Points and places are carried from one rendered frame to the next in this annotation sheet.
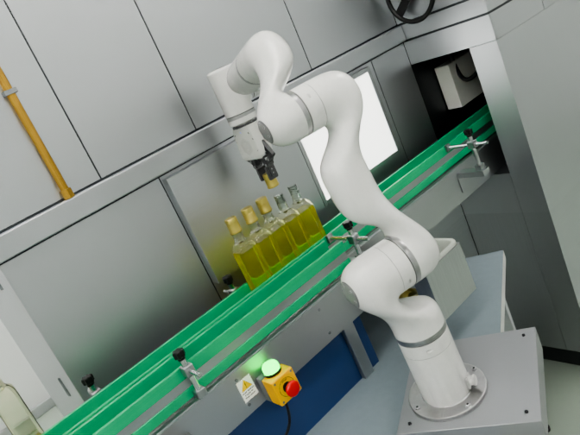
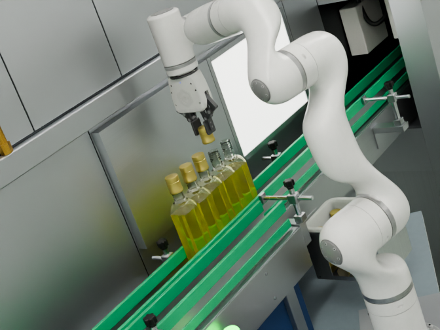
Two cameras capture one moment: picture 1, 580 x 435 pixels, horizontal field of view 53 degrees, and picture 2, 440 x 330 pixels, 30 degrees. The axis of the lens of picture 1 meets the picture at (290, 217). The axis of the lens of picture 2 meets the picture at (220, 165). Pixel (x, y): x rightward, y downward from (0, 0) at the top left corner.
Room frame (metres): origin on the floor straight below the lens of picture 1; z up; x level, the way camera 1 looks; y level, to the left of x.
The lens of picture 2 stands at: (-0.34, 0.47, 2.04)
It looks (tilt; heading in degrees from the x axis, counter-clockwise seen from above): 21 degrees down; 347
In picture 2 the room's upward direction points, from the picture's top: 20 degrees counter-clockwise
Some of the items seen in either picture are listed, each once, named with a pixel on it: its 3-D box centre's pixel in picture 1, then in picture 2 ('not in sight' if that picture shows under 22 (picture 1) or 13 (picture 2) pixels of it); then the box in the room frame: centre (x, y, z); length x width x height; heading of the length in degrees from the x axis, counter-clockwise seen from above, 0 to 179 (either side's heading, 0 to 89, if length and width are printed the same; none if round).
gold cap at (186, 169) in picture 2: (249, 215); (188, 172); (1.58, 0.10, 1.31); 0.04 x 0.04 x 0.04
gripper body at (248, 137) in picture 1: (251, 138); (189, 88); (1.65, 0.01, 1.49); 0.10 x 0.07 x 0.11; 34
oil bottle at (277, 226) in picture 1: (285, 251); (219, 212); (1.62, 0.05, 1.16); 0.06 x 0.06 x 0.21; 35
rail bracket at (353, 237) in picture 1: (349, 240); (287, 200); (1.59, -0.13, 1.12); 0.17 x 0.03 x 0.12; 34
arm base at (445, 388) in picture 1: (434, 362); (397, 319); (1.19, -0.17, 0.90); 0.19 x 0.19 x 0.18
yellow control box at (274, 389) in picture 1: (280, 384); not in sight; (1.29, 0.19, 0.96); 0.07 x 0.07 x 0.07; 34
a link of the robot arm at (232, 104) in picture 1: (231, 89); (171, 35); (1.65, 0.00, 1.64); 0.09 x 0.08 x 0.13; 108
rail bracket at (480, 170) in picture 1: (471, 160); (389, 114); (1.94, -0.66, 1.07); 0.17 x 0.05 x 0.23; 34
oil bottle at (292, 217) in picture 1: (299, 241); (231, 201); (1.65, 0.01, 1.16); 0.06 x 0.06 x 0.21; 34
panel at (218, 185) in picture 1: (299, 164); (217, 116); (1.88, -0.10, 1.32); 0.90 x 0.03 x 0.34; 124
